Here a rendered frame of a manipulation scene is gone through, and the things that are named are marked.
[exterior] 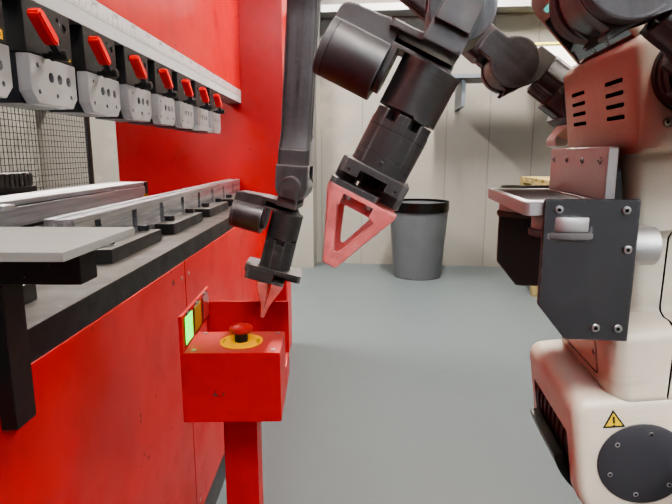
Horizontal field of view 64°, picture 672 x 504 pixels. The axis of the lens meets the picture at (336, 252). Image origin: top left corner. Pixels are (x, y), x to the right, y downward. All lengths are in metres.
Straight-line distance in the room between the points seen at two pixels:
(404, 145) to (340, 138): 4.83
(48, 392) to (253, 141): 2.10
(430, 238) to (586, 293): 4.03
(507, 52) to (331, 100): 4.47
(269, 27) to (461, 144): 2.92
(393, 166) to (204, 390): 0.55
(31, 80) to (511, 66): 0.77
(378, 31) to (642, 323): 0.46
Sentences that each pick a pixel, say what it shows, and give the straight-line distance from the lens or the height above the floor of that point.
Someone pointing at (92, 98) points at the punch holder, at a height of 1.20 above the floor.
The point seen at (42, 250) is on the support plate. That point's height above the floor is 1.00.
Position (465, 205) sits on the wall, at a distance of 5.35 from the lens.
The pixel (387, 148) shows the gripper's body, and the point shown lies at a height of 1.10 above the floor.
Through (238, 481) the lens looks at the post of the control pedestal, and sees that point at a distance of 1.07.
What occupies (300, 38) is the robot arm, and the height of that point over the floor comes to 1.28.
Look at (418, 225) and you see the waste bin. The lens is 4.61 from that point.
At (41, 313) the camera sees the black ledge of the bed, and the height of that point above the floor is 0.87.
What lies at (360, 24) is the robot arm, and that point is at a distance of 0.52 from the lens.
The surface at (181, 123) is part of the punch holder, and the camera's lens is 1.77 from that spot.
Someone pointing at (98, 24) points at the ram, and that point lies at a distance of 1.30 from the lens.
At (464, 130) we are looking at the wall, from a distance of 5.33.
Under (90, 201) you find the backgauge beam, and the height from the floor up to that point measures 0.95.
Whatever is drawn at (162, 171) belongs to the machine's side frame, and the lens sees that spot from 2.89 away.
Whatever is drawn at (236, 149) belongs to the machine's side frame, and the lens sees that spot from 2.79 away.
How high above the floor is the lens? 1.09
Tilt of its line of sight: 10 degrees down
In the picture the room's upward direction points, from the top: straight up
